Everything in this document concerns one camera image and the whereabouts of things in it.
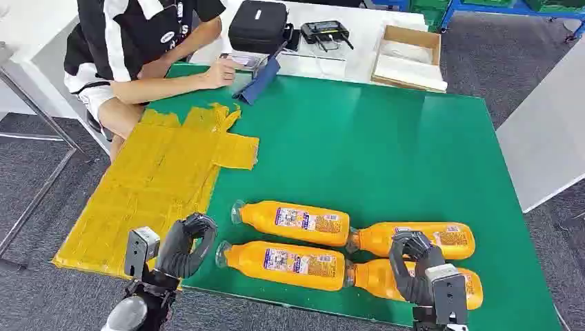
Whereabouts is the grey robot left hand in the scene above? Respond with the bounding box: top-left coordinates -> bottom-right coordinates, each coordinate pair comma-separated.
154,212 -> 219,281

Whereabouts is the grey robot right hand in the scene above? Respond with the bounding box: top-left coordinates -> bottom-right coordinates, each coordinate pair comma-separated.
388,230 -> 446,307

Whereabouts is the orange detergent bottle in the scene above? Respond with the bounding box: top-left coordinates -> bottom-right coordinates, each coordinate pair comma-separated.
345,221 -> 477,261
230,199 -> 351,248
215,240 -> 347,292
344,259 -> 484,311

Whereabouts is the yellow taped sheet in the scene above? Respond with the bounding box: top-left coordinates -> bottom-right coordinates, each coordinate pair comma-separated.
51,102 -> 261,292

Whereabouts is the green table mat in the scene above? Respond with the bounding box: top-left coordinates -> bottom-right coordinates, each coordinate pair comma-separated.
147,63 -> 564,331

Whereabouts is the black stool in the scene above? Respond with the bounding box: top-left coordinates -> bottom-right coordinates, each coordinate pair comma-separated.
83,109 -> 114,143

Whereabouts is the person's right hand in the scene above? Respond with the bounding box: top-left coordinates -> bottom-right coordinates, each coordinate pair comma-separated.
201,58 -> 239,90

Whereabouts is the blue folio case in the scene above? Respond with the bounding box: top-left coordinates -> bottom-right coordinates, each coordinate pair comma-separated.
232,42 -> 288,106

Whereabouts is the grey side table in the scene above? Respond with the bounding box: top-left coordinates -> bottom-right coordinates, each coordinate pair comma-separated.
495,35 -> 585,214

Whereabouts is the smartphone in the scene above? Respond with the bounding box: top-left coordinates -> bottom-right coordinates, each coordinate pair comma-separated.
219,52 -> 269,75

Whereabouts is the white foam padding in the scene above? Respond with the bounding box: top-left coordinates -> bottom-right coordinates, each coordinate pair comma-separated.
374,40 -> 448,92

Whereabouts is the person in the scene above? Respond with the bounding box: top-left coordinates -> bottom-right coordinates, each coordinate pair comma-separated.
63,0 -> 239,163

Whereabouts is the black zip carrying case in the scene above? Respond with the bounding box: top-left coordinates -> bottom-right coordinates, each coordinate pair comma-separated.
227,0 -> 300,56

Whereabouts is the cardboard box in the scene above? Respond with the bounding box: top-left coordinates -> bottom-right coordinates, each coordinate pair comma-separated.
370,24 -> 448,94

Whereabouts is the black device with antennas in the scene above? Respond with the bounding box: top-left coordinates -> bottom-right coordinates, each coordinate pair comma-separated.
300,20 -> 355,53

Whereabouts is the green plastic crate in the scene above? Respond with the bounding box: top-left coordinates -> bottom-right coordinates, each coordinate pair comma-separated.
408,0 -> 453,33

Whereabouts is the white desk with metal legs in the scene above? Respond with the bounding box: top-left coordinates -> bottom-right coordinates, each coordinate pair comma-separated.
0,0 -> 113,271

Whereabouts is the blue metal rack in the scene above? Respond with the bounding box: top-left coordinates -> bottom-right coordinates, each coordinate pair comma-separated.
369,0 -> 585,41

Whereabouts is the robot right wrist camera box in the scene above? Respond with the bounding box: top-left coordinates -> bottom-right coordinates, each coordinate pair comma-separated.
425,263 -> 469,326

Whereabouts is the robot wrist camera box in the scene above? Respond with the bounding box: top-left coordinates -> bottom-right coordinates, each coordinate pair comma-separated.
124,227 -> 161,279
425,263 -> 469,326

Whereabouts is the robot left wrist camera box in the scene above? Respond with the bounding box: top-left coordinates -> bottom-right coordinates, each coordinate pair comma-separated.
124,227 -> 161,279

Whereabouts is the white cable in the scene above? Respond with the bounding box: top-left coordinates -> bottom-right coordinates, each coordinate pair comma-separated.
314,44 -> 349,78

